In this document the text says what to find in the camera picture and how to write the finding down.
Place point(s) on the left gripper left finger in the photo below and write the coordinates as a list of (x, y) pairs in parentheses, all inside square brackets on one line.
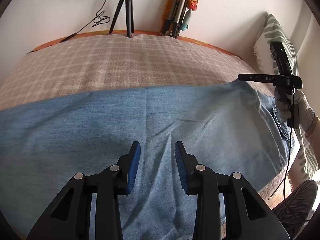
[(68, 215)]

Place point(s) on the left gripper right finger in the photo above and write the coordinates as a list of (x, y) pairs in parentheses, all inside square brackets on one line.
[(231, 199)]

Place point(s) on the right gloved hand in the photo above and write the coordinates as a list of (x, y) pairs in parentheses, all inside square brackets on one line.
[(295, 110)]

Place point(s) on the green white patterned pillow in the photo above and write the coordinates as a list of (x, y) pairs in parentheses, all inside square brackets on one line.
[(305, 166)]

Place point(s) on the orange floral scarf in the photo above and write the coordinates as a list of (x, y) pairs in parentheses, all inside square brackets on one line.
[(191, 6)]

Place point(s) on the folded silver tripod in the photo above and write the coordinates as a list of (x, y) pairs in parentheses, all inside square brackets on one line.
[(173, 21)]

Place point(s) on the pink plaid bed blanket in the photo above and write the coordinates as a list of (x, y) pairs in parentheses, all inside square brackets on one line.
[(77, 106)]

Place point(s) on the black mini tripod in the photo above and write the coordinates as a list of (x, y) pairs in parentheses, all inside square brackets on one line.
[(128, 17)]

